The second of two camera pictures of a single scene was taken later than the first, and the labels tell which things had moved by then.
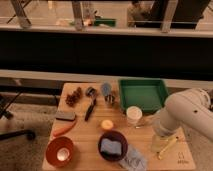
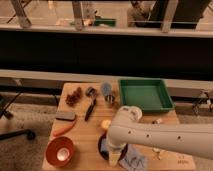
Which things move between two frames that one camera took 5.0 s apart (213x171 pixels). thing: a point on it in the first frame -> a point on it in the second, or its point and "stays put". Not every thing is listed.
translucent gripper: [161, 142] -> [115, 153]
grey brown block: [70, 116] stays put
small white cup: [63, 154] stays put
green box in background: [110, 22] stays put
